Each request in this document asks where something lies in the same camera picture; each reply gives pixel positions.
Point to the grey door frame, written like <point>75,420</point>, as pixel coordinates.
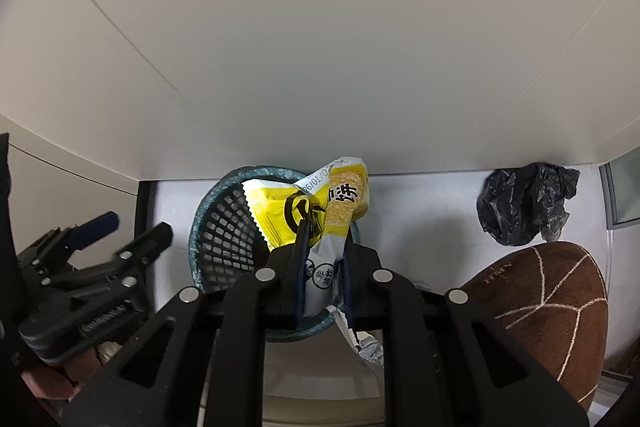
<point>625,192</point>

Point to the black plastic bag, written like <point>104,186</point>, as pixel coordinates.
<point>520,202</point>

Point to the brown left slipper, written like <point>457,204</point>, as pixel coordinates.
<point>50,382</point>

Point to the teal mesh waste basket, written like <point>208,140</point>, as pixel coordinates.
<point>220,227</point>

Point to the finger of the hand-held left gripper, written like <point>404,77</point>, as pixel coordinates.
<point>95,227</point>
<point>150,244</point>

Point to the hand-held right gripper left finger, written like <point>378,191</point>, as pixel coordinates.
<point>300,297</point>

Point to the yellow snack wrapper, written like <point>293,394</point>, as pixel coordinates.
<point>272,207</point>

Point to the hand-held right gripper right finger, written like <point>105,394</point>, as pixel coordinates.
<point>349,292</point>

